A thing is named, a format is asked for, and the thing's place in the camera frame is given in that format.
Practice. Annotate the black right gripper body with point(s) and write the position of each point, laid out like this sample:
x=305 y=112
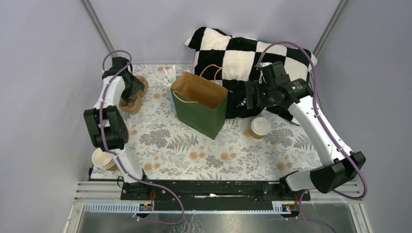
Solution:
x=264 y=95

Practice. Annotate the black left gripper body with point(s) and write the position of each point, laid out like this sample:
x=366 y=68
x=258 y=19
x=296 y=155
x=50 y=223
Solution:
x=131 y=87

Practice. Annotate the brown cardboard cup carrier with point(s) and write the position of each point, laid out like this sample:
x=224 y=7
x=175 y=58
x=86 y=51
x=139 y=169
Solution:
x=143 y=80
x=131 y=107

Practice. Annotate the white plastic cup lid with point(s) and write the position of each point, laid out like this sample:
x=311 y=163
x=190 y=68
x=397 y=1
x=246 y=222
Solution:
x=261 y=125

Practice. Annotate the brown paper coffee cup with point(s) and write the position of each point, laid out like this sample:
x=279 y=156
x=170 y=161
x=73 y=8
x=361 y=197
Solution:
x=256 y=135

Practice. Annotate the green paper bag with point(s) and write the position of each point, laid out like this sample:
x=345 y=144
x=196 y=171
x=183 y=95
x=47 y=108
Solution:
x=200 y=103

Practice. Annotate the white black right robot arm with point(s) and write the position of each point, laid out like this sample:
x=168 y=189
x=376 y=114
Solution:
x=339 y=163

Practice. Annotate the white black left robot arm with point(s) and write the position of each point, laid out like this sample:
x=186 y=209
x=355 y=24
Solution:
x=121 y=92

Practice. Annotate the black cloth bundle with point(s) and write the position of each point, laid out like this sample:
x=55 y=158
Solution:
x=237 y=103

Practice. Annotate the white wrapped straws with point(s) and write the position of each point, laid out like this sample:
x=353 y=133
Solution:
x=167 y=75

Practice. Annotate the light blue cup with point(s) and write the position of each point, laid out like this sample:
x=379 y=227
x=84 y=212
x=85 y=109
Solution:
x=169 y=91

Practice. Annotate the black white checkered pillow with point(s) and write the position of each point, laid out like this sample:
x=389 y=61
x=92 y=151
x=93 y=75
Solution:
x=239 y=55

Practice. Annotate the floral patterned table mat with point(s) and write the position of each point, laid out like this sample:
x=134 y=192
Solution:
x=169 y=149

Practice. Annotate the stack of brown paper cups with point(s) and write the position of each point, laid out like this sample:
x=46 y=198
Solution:
x=103 y=160

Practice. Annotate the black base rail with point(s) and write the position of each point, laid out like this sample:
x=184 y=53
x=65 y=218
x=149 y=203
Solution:
x=197 y=196

